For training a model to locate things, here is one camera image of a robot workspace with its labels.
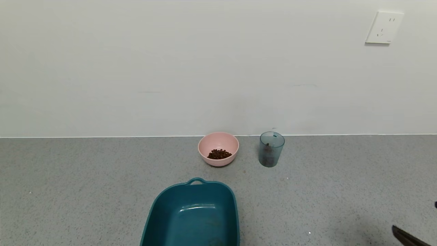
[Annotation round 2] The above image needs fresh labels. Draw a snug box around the translucent blue ribbed cup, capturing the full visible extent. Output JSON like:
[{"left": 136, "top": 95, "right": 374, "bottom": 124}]
[{"left": 258, "top": 132, "right": 285, "bottom": 168}]

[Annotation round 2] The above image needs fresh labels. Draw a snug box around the brown beans pile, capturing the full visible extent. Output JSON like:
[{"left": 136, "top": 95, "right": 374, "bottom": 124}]
[{"left": 207, "top": 149, "right": 233, "bottom": 160}]

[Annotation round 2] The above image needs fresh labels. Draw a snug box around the white wall outlet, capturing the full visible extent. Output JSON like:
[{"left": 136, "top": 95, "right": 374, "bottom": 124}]
[{"left": 365, "top": 11, "right": 405, "bottom": 45}]

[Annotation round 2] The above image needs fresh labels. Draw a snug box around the pink bowl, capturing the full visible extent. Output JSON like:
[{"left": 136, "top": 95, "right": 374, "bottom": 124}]
[{"left": 198, "top": 132, "right": 240, "bottom": 167}]

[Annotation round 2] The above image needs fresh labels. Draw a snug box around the teal plastic tray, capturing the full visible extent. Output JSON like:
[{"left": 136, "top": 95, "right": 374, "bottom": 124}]
[{"left": 139, "top": 177, "right": 240, "bottom": 246}]

